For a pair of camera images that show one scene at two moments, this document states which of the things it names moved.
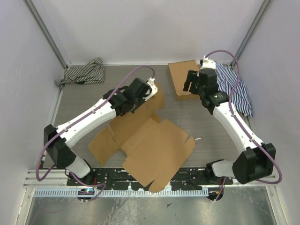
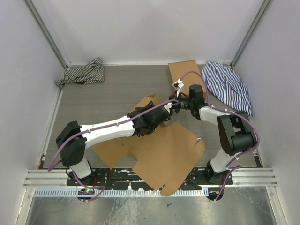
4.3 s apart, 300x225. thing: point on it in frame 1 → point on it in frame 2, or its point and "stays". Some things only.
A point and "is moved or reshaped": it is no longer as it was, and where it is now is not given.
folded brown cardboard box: (179, 71) stays
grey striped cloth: (92, 72) stays
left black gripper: (146, 96) → (142, 109)
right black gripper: (192, 76) → (174, 96)
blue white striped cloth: (227, 78) stays
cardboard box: (154, 152) is moved or reshaped
